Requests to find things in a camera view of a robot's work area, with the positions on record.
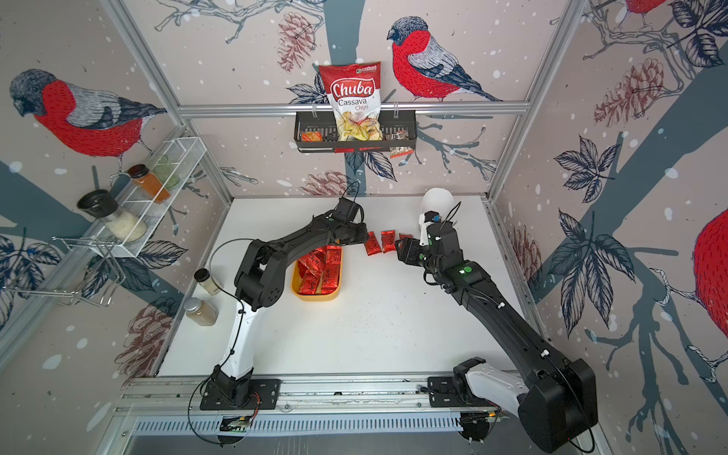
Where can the red tea bags pile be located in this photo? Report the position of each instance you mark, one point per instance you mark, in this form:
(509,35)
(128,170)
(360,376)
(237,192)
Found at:
(319,270)

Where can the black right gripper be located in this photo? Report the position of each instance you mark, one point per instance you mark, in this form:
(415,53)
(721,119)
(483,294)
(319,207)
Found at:
(408,248)

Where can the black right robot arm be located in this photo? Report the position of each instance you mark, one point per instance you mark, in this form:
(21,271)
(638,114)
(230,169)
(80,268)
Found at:
(560,401)

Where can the white wire wall shelf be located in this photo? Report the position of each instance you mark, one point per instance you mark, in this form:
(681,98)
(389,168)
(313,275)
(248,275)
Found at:
(186,153)

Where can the black lid salt jar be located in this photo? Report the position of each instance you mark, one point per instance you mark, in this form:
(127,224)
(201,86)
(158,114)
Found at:
(122,224)

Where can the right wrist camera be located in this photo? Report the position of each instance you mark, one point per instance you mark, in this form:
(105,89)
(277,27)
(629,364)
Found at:
(432,227)

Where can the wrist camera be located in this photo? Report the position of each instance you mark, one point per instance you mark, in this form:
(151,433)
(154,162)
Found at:
(348,211)
(432,227)

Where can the yellow plastic storage box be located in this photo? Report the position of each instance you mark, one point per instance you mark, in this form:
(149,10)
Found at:
(318,294)

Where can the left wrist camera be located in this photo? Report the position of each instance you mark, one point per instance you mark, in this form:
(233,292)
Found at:
(348,211)

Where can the orange spice jar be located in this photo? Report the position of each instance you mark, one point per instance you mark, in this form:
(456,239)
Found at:
(148,183)

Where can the black wire wall basket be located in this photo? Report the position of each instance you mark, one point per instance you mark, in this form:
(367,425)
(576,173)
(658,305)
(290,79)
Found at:
(317,133)

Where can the white paper cup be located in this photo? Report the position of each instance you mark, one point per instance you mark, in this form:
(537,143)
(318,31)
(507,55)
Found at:
(437,200)

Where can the Chuba cassava chips bag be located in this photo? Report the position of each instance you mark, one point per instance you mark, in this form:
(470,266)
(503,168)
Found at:
(353,92)

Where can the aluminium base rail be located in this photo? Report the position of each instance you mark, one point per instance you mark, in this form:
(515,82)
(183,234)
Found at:
(298,405)

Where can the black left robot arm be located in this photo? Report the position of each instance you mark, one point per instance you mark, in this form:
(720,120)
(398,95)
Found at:
(259,283)

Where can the chrome wire rack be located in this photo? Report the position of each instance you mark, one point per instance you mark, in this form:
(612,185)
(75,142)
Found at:
(67,271)

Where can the small glass spice jar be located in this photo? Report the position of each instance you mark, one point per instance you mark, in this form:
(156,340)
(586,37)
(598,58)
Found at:
(201,312)
(204,279)

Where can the green item on shelf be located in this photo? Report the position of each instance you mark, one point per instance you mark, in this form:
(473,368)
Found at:
(165,171)

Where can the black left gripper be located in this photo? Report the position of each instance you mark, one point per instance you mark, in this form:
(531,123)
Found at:
(363,234)

